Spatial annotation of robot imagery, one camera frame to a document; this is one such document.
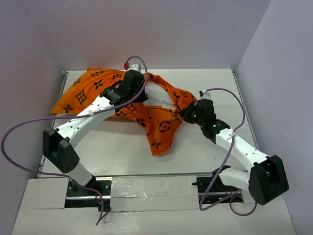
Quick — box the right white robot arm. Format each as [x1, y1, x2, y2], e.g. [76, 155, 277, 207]
[181, 99, 290, 205]

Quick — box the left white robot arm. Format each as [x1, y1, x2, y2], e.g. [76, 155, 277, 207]
[43, 65, 148, 195]

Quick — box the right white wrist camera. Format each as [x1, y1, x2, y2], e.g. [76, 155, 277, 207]
[199, 89, 212, 100]

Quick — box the white pillow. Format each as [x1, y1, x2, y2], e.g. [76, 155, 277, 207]
[144, 81, 175, 111]

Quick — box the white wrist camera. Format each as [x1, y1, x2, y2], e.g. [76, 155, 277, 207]
[124, 62, 142, 72]
[199, 89, 212, 100]

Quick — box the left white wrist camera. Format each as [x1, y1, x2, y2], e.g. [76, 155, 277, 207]
[124, 62, 142, 72]

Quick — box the orange patterned pillowcase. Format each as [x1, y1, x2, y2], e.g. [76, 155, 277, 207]
[51, 68, 197, 156]

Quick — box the aluminium mounting rail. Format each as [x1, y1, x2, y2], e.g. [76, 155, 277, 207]
[39, 156, 266, 182]

